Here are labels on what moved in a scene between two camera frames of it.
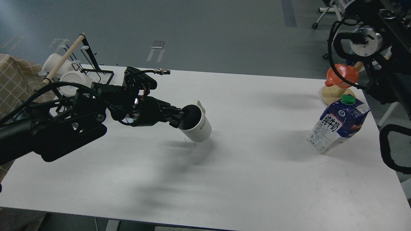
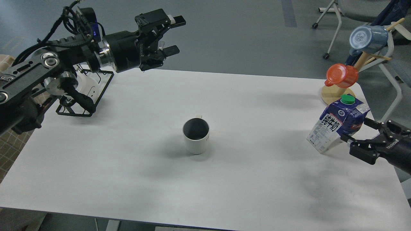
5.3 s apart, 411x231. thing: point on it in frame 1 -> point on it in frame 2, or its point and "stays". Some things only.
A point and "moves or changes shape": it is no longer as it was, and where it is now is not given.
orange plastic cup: x=349 y=72 stays
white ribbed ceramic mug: x=195 y=125 moves or changes shape
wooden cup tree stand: x=331 y=95 stays
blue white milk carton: x=340 y=120 stays
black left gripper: x=152 y=111 -> x=127 y=51
